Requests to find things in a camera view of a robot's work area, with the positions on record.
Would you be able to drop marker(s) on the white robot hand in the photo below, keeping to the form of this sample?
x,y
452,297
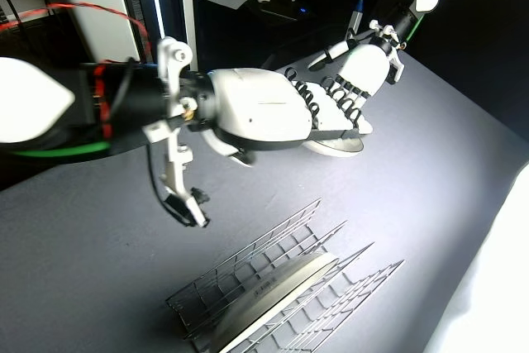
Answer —
x,y
260,109
368,65

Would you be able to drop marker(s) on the white plate with leaf print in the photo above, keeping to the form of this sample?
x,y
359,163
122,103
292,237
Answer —
x,y
268,295
339,147

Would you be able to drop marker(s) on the silver usb adapter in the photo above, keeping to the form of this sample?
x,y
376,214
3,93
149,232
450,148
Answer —
x,y
356,22

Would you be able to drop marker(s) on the black device with blue light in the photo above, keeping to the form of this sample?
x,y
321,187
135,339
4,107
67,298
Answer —
x,y
281,8

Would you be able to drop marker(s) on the white and black column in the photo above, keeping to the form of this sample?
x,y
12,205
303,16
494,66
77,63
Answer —
x,y
95,6

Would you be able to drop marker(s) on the grey table cloth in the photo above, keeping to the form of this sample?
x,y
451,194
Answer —
x,y
103,266

